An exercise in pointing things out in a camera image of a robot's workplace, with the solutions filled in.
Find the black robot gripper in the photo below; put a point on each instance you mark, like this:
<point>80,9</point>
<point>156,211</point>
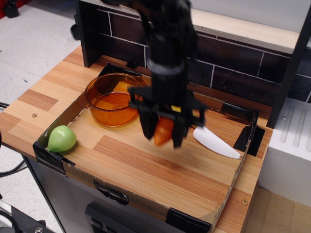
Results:
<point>167,96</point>

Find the orange toy carrot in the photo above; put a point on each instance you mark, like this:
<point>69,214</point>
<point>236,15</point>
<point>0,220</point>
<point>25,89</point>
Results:
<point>163,131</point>

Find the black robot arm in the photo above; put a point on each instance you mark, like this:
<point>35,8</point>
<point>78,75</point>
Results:
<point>171,39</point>

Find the orange transparent plastic pot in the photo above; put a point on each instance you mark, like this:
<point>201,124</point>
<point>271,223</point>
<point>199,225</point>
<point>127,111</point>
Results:
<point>108,98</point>

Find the dark brick pattern backsplash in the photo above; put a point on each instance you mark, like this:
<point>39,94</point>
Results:
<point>254,67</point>

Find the green toy pear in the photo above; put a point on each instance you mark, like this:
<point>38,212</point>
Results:
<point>62,138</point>

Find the black cabinet under table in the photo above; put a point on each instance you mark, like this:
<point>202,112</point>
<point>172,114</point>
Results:
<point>80,208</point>

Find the black caster wheel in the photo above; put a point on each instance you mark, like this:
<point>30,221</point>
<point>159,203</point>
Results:
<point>75,29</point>

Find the white ribbed block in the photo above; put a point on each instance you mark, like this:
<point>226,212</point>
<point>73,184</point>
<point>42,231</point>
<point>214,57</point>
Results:
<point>286,169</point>

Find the yellow handled toy knife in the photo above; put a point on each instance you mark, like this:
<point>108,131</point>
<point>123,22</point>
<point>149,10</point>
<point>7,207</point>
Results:
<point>211,141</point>

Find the black metal bracket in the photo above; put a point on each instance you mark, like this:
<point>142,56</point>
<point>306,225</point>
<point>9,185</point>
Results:
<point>12,220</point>

